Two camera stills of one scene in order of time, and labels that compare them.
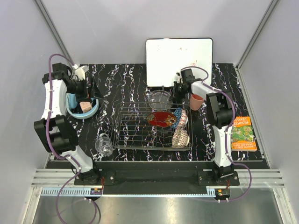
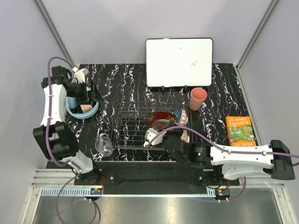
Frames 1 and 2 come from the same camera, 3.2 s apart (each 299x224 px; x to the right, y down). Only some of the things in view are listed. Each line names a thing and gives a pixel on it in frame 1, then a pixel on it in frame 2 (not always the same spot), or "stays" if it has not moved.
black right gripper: (176, 97) to (179, 132)
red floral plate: (162, 119) stays
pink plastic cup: (196, 101) stays
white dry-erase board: (165, 57) stays
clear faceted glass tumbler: (104, 146) stays
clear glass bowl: (160, 100) to (159, 124)
